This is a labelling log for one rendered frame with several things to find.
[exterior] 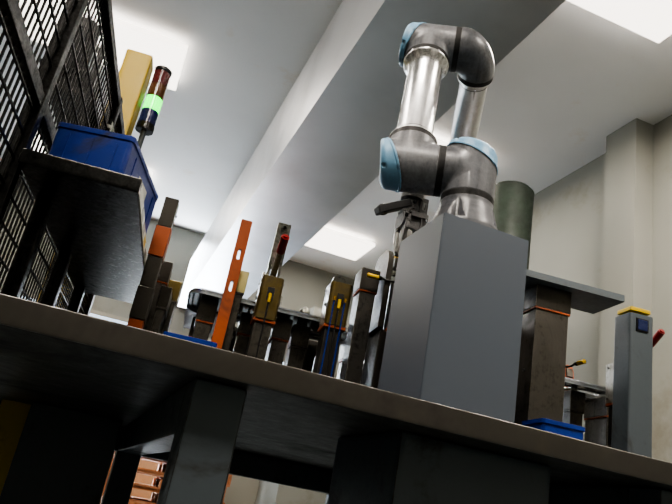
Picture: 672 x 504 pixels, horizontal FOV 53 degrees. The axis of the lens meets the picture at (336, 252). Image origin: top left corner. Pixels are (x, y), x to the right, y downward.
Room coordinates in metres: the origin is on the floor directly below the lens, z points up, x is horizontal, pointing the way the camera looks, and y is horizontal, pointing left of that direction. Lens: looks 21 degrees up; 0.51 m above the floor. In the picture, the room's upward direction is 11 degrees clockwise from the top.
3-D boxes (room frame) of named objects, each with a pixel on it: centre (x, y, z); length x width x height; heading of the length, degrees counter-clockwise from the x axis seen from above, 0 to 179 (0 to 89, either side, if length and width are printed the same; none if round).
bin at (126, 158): (1.40, 0.54, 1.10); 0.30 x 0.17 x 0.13; 1
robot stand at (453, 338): (1.32, -0.26, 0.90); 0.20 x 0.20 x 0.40; 17
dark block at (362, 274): (1.69, -0.09, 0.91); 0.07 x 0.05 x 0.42; 10
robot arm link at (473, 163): (1.32, -0.25, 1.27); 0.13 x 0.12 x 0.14; 82
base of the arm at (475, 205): (1.32, -0.26, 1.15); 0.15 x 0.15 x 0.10
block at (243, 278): (1.72, 0.24, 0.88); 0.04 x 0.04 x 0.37; 10
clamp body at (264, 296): (1.68, 0.15, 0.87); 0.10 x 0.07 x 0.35; 10
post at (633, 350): (1.70, -0.82, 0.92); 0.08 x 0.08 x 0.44; 10
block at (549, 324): (1.65, -0.56, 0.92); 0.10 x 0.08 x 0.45; 100
